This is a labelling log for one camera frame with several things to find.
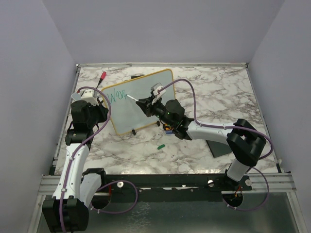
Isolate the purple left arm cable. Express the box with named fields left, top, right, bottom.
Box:
left=59, top=86, right=138, bottom=233

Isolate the black rectangular eraser block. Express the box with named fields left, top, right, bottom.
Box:
left=206, top=140, right=232, bottom=158

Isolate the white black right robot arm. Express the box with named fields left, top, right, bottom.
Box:
left=135, top=97, right=266, bottom=190

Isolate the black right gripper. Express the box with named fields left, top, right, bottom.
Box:
left=138, top=95, right=175, bottom=127

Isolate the yellow framed whiteboard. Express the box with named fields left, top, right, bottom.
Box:
left=102, top=69, right=173, bottom=135

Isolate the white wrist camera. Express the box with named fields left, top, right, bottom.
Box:
left=76, top=89, right=100, bottom=106
left=151, top=83, right=166, bottom=105

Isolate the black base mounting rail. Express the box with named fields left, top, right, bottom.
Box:
left=95, top=173, right=252, bottom=203

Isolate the green marker cap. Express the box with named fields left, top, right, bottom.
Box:
left=157, top=144, right=165, bottom=150

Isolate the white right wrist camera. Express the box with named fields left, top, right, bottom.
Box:
left=151, top=83, right=166, bottom=105

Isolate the red handled screwdriver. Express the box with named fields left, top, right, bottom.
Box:
left=96, top=71, right=106, bottom=89

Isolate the small white square device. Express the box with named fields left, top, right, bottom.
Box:
left=71, top=92, right=81, bottom=102

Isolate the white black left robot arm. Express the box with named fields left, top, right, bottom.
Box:
left=42, top=100, right=111, bottom=233

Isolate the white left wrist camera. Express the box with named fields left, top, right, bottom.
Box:
left=76, top=89, right=100, bottom=106

